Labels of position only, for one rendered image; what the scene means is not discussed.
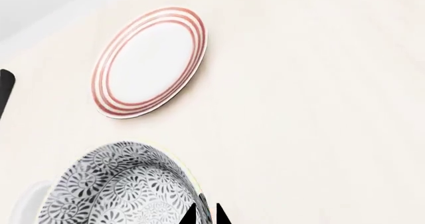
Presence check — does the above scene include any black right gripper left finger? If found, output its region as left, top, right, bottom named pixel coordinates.
left=179, top=202, right=199, bottom=224

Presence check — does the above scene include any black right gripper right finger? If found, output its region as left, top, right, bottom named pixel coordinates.
left=216, top=202, right=233, bottom=224

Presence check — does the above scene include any black and white patterned bowl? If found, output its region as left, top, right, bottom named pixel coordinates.
left=37, top=140, right=211, bottom=224

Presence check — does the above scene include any white plate with red rings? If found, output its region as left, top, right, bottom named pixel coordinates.
left=90, top=6, right=209, bottom=120

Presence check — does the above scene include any black rounded object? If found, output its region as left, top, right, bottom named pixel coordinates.
left=0, top=68, right=17, bottom=122

